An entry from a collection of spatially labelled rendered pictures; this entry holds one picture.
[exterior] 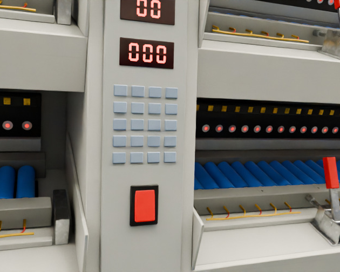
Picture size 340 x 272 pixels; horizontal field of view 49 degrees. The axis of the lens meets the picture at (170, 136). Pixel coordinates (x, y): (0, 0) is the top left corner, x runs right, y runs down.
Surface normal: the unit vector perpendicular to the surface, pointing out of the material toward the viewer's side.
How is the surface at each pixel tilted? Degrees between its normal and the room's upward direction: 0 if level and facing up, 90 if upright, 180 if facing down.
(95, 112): 90
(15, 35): 112
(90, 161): 90
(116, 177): 90
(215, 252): 21
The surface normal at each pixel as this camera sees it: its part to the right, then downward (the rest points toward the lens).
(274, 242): 0.15, -0.91
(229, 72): 0.31, 0.42
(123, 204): 0.34, 0.06
